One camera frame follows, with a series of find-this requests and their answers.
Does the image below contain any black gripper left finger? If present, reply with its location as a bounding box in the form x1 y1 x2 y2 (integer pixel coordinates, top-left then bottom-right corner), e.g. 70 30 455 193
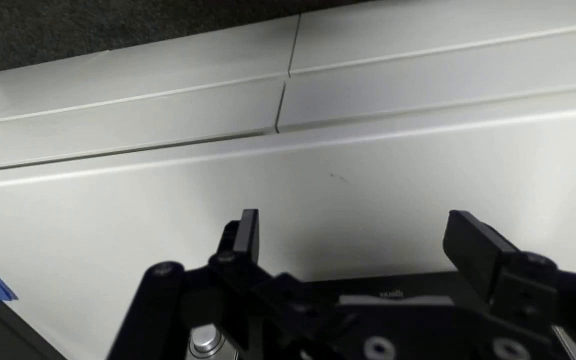
213 208 262 269

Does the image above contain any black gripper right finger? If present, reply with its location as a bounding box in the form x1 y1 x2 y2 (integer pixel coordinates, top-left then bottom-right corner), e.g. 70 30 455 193
442 211 559 324

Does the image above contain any wide white drawer front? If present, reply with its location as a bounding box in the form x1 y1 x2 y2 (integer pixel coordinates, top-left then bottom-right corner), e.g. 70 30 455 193
0 74 288 173

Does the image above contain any narrow white drawer front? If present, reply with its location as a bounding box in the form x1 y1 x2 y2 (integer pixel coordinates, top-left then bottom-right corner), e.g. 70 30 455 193
274 22 576 134

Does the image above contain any wide white base cabinet door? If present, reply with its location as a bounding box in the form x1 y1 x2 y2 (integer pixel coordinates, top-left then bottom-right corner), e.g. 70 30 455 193
0 15 302 128

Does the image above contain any narrow white base cabinet door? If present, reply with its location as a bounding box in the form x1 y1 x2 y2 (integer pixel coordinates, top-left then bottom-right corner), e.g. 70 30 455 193
288 0 576 77

